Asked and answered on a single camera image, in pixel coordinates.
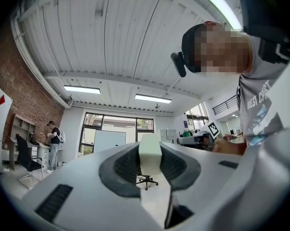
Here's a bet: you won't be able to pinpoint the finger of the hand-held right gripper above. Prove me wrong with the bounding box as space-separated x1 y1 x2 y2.
177 135 201 146

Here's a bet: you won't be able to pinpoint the black head camera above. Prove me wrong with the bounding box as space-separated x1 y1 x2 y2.
170 51 188 78

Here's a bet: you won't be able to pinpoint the grey printed t-shirt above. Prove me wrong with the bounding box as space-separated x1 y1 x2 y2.
236 35 290 147

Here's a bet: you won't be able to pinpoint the long ceiling light strip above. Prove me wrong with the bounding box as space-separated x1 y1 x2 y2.
190 0 243 31

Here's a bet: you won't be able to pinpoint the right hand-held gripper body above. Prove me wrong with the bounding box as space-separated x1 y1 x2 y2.
198 121 221 152

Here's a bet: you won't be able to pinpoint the rectangular ceiling light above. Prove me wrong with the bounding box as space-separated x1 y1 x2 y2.
134 93 173 104
63 85 101 95

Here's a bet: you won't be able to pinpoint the black-framed window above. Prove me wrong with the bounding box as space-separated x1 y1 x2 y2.
79 112 156 157

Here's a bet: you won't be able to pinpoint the wooden desk with hutch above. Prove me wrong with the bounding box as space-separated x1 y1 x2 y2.
4 113 51 171

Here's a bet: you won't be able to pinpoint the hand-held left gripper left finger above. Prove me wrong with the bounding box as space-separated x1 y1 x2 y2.
21 141 164 231

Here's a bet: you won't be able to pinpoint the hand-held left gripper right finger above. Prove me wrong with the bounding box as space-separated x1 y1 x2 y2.
160 141 245 229

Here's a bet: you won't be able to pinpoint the whiteboard on stand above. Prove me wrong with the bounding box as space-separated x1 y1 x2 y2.
93 129 127 154

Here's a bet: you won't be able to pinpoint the black chest monitor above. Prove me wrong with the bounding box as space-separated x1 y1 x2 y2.
234 0 290 65

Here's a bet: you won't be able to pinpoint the black office chair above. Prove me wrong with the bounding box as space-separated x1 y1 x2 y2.
136 174 159 191
15 133 45 190

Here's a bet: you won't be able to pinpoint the person's head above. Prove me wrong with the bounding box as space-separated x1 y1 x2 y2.
182 20 253 75

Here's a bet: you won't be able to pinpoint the white two-door refrigerator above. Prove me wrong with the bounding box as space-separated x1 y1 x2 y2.
0 85 14 174

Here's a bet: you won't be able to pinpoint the grey lockers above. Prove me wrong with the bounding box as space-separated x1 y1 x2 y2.
159 128 178 144

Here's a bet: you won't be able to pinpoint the black balcony railing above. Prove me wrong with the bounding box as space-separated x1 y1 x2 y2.
211 95 240 116

